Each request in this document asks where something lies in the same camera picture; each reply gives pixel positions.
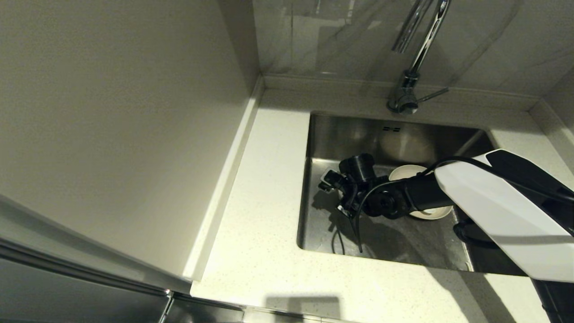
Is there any stainless steel sink basin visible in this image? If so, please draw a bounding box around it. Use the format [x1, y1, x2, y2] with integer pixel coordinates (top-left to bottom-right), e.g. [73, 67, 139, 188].
[296, 111, 530, 276]

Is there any stainless steel appliance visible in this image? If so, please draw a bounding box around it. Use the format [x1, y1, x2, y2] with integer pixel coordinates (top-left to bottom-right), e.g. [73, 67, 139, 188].
[0, 193, 245, 323]

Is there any white round plate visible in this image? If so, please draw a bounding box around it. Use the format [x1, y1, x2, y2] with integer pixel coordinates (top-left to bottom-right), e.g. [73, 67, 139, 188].
[388, 165, 453, 220]

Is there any chrome gooseneck faucet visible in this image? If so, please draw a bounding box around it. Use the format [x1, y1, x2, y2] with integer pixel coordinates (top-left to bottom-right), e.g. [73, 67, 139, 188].
[387, 0, 450, 116]

